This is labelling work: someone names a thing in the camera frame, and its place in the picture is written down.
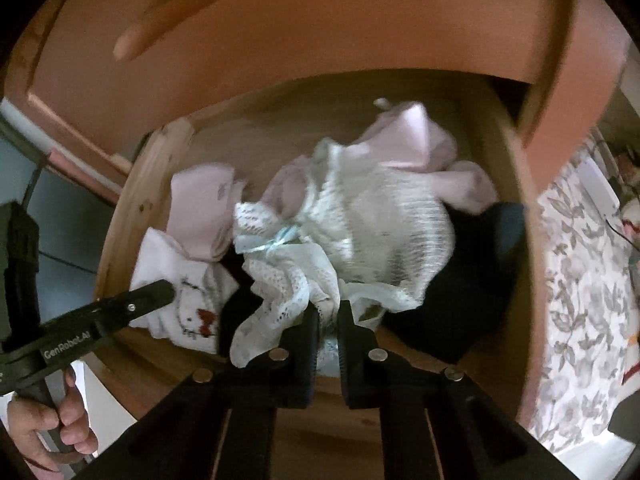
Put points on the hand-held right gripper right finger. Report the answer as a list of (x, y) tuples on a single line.
[(350, 365)]

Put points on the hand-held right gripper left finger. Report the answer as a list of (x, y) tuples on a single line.
[(307, 360)]

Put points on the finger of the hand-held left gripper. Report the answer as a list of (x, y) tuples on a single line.
[(145, 302)]

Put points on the white cat print garment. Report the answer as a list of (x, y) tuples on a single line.
[(165, 260)]

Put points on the black lace garment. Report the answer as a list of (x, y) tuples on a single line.
[(450, 310)]

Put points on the white lace garment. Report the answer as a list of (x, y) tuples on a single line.
[(375, 210)]

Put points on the wooden drawer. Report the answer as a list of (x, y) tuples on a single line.
[(350, 20), (280, 110)]

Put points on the person's left hand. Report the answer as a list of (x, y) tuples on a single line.
[(35, 425)]

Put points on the pale pink garment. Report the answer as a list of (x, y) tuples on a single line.
[(400, 130), (200, 200)]

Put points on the grey floral bedsheet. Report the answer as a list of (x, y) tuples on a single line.
[(575, 310)]

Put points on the white rectangular device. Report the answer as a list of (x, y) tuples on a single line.
[(600, 185)]

